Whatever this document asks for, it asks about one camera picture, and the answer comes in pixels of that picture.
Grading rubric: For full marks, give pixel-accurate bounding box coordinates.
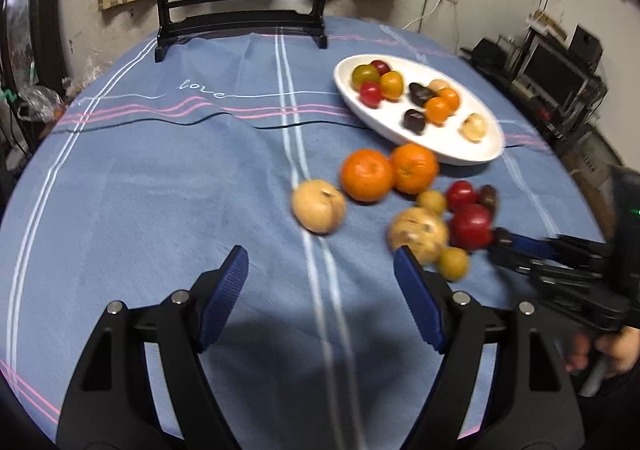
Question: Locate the black shelf with electronics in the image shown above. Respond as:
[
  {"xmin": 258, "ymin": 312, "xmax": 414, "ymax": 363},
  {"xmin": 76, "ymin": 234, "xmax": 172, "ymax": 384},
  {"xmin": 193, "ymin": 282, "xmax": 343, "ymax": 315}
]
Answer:
[{"xmin": 460, "ymin": 24, "xmax": 608, "ymax": 151}]

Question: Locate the red cherry tomato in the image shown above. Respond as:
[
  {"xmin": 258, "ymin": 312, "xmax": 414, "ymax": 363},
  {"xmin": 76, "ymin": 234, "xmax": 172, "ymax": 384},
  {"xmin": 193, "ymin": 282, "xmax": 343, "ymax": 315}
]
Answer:
[{"xmin": 359, "ymin": 82, "xmax": 383, "ymax": 108}]

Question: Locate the clear plastic bag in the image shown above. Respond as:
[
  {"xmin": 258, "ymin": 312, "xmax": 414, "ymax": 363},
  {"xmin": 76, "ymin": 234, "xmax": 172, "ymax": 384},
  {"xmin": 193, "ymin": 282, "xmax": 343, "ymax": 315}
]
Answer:
[{"xmin": 17, "ymin": 77, "xmax": 68, "ymax": 123}]

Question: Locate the small yellow-green longan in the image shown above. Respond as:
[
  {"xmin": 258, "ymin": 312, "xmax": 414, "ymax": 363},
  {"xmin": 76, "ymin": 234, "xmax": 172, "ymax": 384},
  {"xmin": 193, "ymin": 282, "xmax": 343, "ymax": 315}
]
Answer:
[
  {"xmin": 416, "ymin": 190, "xmax": 447, "ymax": 217},
  {"xmin": 437, "ymin": 247, "xmax": 471, "ymax": 281}
]

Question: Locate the white plate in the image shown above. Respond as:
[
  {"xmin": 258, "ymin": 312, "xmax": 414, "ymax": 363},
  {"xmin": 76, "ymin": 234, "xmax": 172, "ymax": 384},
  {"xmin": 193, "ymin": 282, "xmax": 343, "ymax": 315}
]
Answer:
[{"xmin": 333, "ymin": 54, "xmax": 505, "ymax": 167}]

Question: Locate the tan wall-mounted strip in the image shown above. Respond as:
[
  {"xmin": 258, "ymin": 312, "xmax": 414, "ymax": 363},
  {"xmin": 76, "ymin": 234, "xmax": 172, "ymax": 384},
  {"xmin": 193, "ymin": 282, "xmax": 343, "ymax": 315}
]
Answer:
[{"xmin": 532, "ymin": 10, "xmax": 568, "ymax": 40}]

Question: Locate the large red plum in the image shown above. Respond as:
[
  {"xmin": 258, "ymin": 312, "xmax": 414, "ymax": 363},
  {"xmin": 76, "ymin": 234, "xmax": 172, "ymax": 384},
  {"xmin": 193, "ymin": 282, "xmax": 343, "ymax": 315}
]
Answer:
[{"xmin": 448, "ymin": 203, "xmax": 495, "ymax": 251}]

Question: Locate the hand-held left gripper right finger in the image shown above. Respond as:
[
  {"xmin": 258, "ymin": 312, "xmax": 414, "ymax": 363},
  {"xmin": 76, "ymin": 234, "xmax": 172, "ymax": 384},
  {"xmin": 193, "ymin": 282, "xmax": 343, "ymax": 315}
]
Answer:
[{"xmin": 393, "ymin": 246, "xmax": 586, "ymax": 450}]

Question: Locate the black speaker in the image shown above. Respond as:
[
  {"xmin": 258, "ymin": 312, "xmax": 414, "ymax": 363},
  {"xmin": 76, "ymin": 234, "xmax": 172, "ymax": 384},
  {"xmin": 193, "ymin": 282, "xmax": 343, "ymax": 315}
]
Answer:
[{"xmin": 570, "ymin": 24, "xmax": 603, "ymax": 70}]

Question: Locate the dark purple plum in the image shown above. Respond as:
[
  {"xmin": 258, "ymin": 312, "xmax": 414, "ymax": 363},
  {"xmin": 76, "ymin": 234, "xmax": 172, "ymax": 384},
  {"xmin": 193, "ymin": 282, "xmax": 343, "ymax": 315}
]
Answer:
[{"xmin": 402, "ymin": 108, "xmax": 428, "ymax": 135}]

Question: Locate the blue striped tablecloth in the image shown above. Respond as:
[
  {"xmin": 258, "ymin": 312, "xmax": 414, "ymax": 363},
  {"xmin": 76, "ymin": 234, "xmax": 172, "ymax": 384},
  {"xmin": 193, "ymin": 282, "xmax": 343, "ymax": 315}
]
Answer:
[{"xmin": 0, "ymin": 16, "xmax": 608, "ymax": 450}]

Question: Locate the white power cable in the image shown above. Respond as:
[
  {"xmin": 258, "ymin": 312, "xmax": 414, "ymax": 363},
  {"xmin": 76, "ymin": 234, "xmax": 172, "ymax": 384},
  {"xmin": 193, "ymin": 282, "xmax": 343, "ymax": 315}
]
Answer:
[{"xmin": 402, "ymin": 0, "xmax": 446, "ymax": 30}]

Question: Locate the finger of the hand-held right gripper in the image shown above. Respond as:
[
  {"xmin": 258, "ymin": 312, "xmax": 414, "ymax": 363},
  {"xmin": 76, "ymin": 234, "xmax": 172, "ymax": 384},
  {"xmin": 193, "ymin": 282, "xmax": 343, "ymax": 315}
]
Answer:
[
  {"xmin": 495, "ymin": 228, "xmax": 608, "ymax": 261},
  {"xmin": 489, "ymin": 245, "xmax": 551, "ymax": 281}
]

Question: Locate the person's right hand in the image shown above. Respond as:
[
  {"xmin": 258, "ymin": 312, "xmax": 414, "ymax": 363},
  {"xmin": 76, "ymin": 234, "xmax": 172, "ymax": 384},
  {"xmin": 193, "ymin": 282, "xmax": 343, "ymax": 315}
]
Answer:
[{"xmin": 565, "ymin": 327, "xmax": 640, "ymax": 376}]

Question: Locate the green tomato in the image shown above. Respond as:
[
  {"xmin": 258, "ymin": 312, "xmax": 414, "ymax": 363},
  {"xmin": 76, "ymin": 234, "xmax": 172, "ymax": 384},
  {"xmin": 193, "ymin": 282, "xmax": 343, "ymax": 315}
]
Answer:
[{"xmin": 352, "ymin": 64, "xmax": 381, "ymax": 88}]

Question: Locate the computer monitor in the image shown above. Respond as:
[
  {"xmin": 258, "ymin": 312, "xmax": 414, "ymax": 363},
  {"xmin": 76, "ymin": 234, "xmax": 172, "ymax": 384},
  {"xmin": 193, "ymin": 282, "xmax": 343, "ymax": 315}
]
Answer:
[{"xmin": 520, "ymin": 37, "xmax": 588, "ymax": 98}]

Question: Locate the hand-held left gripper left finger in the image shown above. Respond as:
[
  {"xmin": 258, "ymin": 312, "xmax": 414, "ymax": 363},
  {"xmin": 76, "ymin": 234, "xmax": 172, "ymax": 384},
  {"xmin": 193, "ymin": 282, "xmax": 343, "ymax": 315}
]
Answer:
[{"xmin": 56, "ymin": 245, "xmax": 250, "ymax": 450}]

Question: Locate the yellow-orange tomato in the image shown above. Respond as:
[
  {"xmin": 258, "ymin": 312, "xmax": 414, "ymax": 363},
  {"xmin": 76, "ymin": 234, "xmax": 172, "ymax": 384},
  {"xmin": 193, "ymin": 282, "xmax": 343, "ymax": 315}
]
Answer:
[{"xmin": 378, "ymin": 71, "xmax": 404, "ymax": 100}]

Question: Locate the dark brown water chestnut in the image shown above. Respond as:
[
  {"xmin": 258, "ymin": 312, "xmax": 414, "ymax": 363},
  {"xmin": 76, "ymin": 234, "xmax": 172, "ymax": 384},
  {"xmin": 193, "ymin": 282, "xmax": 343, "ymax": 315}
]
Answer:
[
  {"xmin": 477, "ymin": 184, "xmax": 499, "ymax": 213},
  {"xmin": 408, "ymin": 82, "xmax": 437, "ymax": 106}
]

